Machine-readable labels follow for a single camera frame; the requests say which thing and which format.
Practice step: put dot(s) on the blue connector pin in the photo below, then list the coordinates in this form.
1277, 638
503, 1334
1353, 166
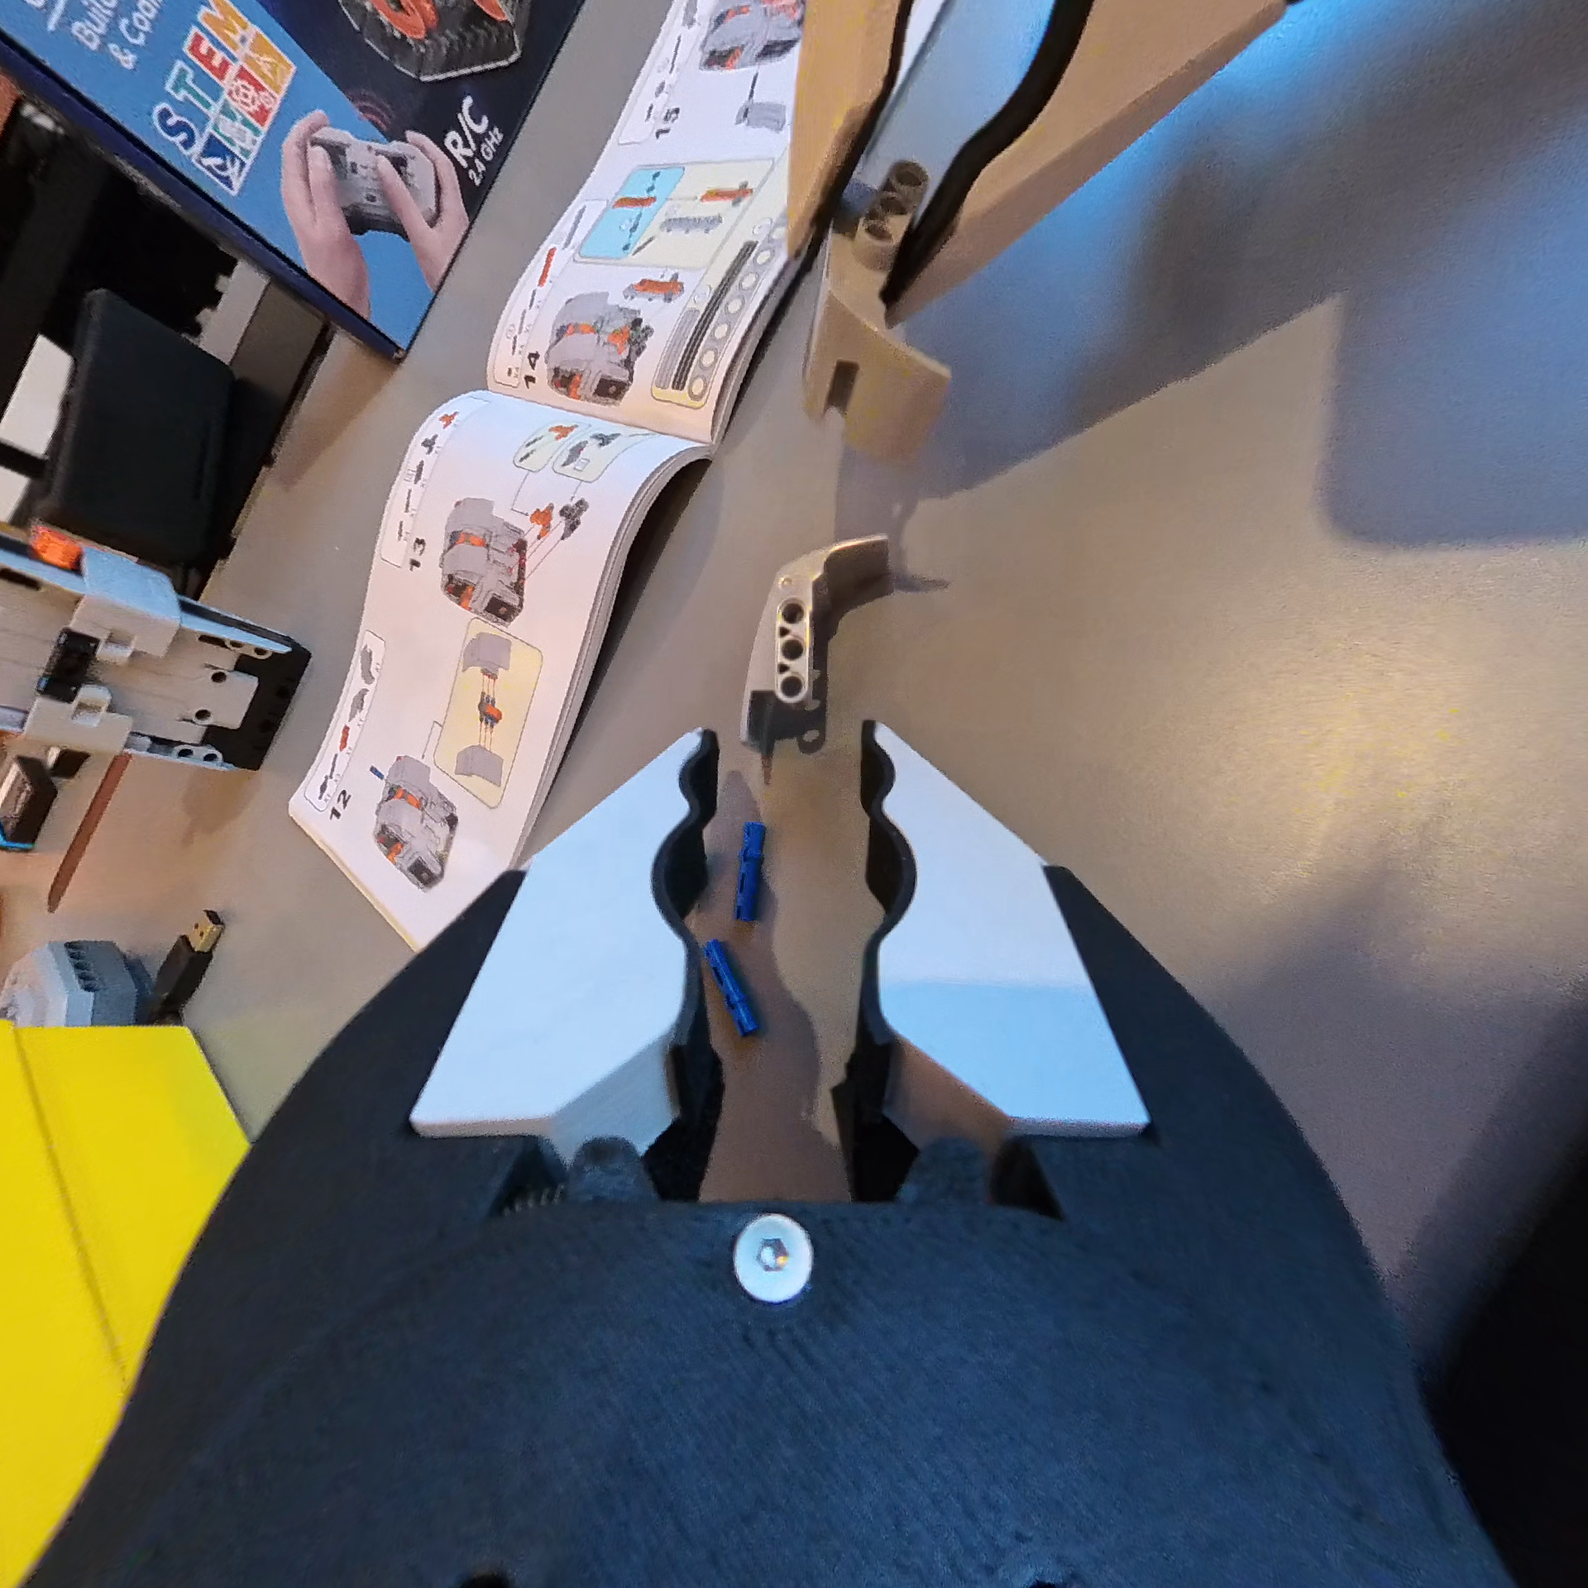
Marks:
730, 987
749, 872

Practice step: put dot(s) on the open instruction booklet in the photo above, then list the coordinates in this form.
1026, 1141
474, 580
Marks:
495, 694

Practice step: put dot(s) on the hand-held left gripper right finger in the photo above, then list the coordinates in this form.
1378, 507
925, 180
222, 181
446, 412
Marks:
1004, 992

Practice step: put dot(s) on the black rectangular box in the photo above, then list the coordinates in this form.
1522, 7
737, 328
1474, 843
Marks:
136, 435

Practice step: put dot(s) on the partly built robot model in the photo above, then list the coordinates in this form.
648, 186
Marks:
147, 669

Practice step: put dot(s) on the brown wooden strip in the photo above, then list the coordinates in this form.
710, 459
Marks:
92, 826

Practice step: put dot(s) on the yellow plastic bin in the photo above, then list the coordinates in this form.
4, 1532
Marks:
85, 1240

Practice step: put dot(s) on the small black battery pack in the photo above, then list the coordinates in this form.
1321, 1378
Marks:
23, 805

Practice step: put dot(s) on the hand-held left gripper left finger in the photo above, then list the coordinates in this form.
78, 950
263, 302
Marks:
558, 980

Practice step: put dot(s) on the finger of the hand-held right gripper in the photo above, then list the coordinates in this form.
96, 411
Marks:
1116, 98
837, 98

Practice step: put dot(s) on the blue robot kit box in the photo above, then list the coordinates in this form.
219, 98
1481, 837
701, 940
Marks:
249, 98

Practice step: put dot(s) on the grey curved panel brick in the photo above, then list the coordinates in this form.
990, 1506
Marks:
868, 372
792, 619

